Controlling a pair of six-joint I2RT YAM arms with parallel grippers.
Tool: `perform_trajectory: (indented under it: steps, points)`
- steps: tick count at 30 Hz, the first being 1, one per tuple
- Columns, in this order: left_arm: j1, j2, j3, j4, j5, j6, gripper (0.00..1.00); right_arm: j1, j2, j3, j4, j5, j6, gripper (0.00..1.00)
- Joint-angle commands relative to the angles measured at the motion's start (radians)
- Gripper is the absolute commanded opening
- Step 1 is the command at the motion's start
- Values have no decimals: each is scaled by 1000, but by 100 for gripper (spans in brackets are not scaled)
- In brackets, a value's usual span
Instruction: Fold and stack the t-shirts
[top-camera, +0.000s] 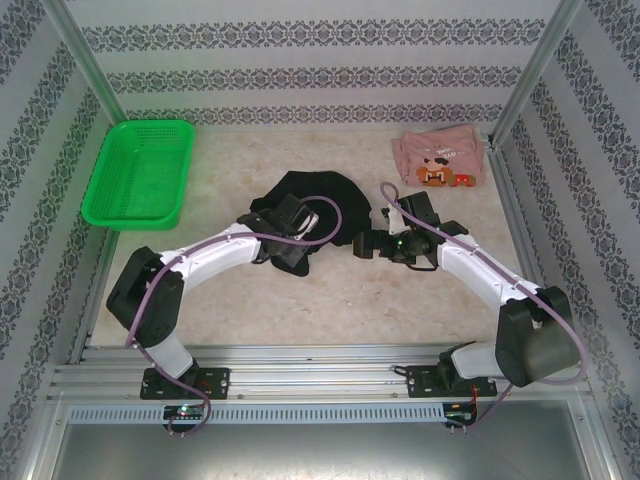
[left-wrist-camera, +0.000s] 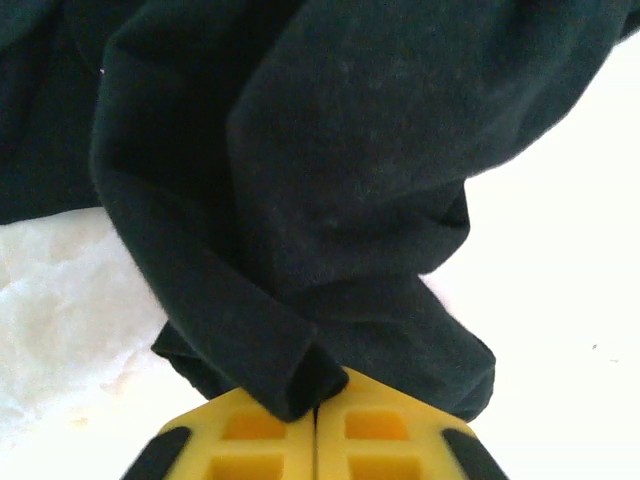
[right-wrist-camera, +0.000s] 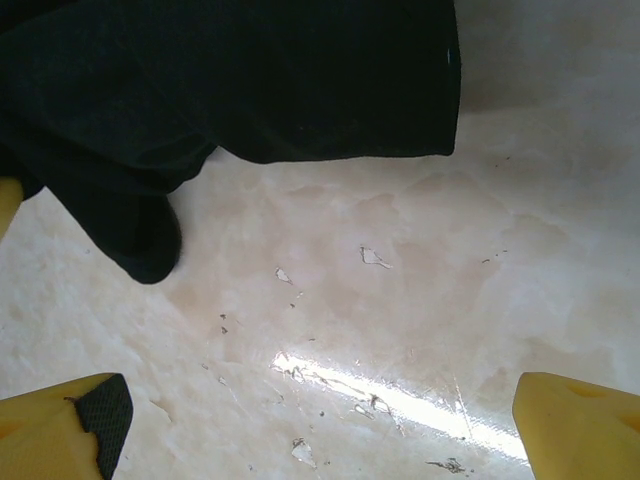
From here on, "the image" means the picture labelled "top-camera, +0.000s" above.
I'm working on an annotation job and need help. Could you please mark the aluminium side rail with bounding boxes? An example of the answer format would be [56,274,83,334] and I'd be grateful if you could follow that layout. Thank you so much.
[487,142,571,361]
[68,227,121,365]

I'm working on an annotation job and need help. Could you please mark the pink printed t-shirt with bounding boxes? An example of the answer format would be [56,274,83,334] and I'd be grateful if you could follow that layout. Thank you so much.
[391,124,487,189]

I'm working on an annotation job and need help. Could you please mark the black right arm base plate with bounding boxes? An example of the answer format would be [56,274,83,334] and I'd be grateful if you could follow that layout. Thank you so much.
[405,363,499,400]

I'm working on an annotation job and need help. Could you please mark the aluminium frame post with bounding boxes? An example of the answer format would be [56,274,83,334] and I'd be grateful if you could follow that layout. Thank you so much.
[487,0,586,146]
[43,0,129,134]

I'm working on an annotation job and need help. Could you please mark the green plastic basket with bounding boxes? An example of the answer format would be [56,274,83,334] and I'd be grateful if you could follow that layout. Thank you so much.
[80,119,196,232]

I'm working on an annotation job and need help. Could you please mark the grey metal sheet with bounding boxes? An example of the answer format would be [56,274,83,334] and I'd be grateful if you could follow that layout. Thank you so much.
[49,422,614,480]

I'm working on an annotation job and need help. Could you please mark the small circuit board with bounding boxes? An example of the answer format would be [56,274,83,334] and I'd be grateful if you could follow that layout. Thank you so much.
[446,402,479,426]
[163,404,205,420]

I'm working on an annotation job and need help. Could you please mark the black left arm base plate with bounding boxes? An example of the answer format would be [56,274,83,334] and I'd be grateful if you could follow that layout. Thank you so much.
[139,367,232,401]

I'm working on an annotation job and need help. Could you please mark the black t-shirt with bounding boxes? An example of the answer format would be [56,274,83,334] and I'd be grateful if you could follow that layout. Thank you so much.
[249,169,374,279]

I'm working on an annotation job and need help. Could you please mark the slotted grey cable duct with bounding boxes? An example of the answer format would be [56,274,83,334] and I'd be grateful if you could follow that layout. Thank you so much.
[67,402,446,425]

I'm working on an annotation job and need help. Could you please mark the aluminium mounting rail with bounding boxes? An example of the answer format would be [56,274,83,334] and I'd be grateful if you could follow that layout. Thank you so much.
[47,342,594,401]

